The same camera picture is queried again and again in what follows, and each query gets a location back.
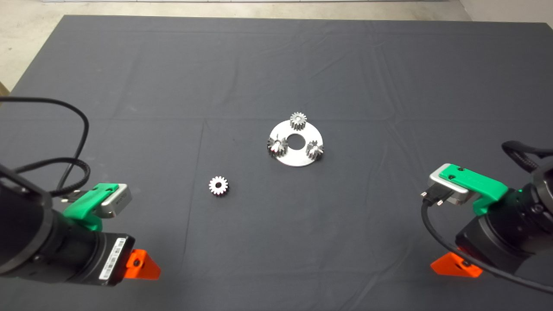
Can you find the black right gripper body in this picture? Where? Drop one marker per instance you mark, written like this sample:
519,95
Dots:
488,242

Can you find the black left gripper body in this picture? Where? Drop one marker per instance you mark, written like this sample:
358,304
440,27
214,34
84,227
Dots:
110,259

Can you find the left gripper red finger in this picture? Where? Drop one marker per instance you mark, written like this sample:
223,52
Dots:
144,268

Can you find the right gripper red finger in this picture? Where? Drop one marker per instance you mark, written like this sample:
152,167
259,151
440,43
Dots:
458,267

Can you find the small steel gear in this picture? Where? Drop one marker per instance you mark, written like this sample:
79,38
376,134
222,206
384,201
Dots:
314,152
298,125
213,186

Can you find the large steel gear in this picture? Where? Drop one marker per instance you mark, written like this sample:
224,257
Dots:
277,147

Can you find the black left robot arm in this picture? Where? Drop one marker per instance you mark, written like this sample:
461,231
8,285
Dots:
26,224

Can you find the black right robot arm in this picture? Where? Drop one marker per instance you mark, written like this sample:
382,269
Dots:
540,194

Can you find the round metal plate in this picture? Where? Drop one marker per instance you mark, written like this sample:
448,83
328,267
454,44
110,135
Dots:
298,159

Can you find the dark grey table cloth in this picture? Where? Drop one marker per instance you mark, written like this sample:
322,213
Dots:
345,65

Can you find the silver left camera box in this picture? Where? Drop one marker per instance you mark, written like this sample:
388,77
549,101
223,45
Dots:
117,203

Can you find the silver camera box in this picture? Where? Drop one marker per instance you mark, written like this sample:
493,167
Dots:
117,203
453,194

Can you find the green left camera mount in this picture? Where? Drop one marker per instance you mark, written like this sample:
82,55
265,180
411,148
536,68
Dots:
86,207

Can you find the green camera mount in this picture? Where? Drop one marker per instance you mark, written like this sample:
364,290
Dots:
471,179
86,207

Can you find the silver right camera box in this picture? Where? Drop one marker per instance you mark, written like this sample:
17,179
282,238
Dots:
453,194

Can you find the green right camera mount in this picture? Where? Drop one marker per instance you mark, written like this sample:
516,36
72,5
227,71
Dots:
471,179

